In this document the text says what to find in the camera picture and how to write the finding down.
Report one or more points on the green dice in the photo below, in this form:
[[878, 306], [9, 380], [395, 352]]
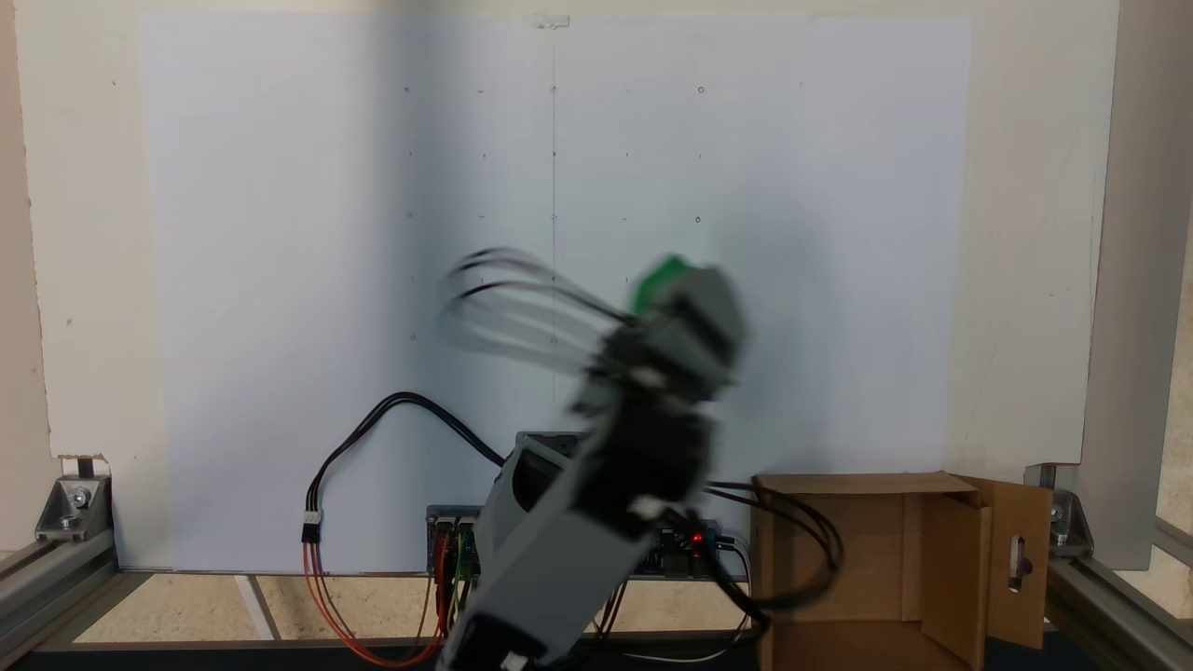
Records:
[[657, 284]]

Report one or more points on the clear tape piece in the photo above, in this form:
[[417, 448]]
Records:
[[552, 21]]

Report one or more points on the brown cardboard box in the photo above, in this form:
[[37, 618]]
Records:
[[867, 559]]

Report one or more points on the metal corner bracket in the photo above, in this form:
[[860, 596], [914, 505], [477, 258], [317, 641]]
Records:
[[1070, 527], [73, 508]]

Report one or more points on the white paper sheet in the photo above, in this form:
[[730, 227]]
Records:
[[280, 280]]

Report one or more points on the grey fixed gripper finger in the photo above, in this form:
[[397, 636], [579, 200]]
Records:
[[713, 312]]

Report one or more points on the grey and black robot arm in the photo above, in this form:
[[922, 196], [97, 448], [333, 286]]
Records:
[[550, 568]]

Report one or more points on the aluminium frame rail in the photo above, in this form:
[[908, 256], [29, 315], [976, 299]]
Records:
[[1118, 606], [51, 587]]

